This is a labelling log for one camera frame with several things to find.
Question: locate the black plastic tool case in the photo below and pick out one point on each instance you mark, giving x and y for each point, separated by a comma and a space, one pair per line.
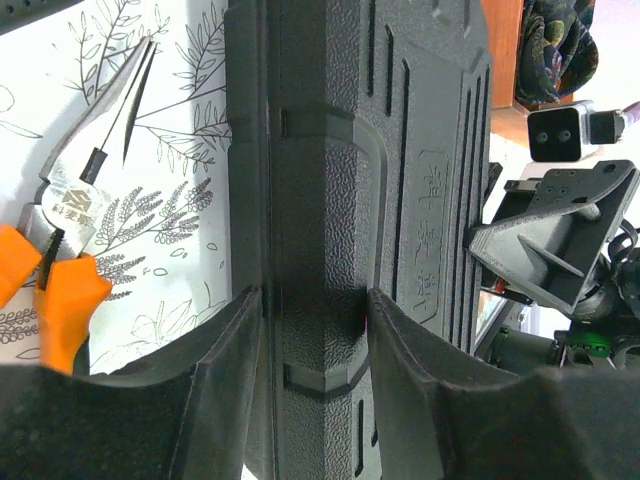
360, 134

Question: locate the dark floral rolled cloth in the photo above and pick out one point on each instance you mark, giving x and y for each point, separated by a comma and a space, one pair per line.
557, 54

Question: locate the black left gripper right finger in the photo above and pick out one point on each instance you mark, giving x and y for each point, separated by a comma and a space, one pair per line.
441, 413

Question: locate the wooden compartment tray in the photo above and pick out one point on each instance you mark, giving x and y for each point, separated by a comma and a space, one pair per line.
504, 19

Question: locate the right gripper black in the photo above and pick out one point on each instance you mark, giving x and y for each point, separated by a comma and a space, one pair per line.
562, 242

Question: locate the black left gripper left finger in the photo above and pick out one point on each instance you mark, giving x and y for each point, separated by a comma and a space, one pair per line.
180, 412

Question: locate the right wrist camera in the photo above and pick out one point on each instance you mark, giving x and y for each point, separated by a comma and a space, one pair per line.
569, 132

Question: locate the orange handled needle-nose pliers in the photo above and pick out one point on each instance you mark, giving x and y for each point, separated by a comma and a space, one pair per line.
54, 228

